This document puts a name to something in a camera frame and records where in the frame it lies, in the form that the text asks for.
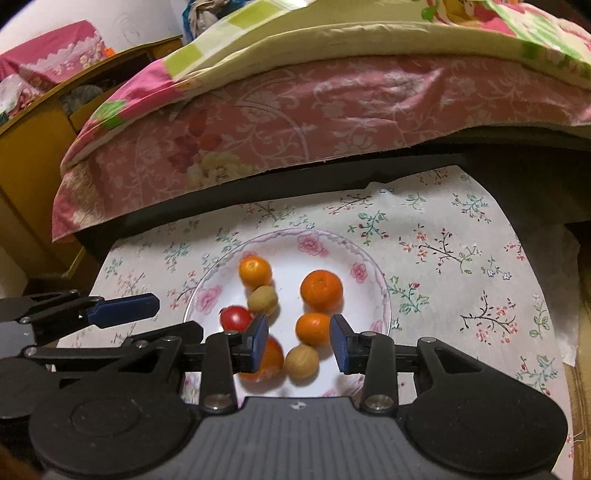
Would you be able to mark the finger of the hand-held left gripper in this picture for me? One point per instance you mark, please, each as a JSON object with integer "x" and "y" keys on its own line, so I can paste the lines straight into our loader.
{"x": 122, "y": 310}
{"x": 157, "y": 333}

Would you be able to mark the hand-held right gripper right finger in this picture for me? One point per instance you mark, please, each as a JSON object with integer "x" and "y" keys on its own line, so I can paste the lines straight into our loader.
{"x": 340, "y": 344}

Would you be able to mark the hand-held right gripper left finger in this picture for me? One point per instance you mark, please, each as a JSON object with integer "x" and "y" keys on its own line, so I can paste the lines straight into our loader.
{"x": 256, "y": 344}

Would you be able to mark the brown longan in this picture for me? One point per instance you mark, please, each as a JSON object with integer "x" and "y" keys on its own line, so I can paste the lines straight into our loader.
{"x": 262, "y": 300}
{"x": 301, "y": 363}

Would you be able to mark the large orange mandarin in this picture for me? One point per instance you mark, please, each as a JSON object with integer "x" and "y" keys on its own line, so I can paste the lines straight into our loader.
{"x": 322, "y": 290}

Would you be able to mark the white floral rimmed plate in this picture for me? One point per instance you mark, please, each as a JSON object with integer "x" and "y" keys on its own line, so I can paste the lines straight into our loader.
{"x": 295, "y": 258}

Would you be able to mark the large red orange tomato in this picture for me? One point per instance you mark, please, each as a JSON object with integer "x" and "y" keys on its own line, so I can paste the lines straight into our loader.
{"x": 273, "y": 357}

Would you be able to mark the small red tomato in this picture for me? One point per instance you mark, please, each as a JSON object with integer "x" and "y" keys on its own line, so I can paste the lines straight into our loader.
{"x": 234, "y": 317}

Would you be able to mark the white floral tablecloth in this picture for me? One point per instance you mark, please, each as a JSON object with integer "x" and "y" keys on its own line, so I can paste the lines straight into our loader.
{"x": 461, "y": 277}

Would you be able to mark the yellow wooden cabinet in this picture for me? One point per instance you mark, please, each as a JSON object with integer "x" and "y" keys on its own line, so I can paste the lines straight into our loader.
{"x": 32, "y": 152}

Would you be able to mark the pink floral bedsheet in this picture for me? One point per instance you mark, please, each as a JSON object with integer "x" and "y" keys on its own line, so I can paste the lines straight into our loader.
{"x": 346, "y": 106}

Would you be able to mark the pink lace trimmed cloth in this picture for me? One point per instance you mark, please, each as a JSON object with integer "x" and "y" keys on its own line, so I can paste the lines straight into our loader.
{"x": 55, "y": 50}

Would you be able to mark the green pink patchwork quilt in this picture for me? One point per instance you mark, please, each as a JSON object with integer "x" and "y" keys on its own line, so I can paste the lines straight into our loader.
{"x": 231, "y": 46}

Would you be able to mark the pile of clothes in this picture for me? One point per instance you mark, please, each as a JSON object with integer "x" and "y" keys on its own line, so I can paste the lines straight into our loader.
{"x": 203, "y": 18}

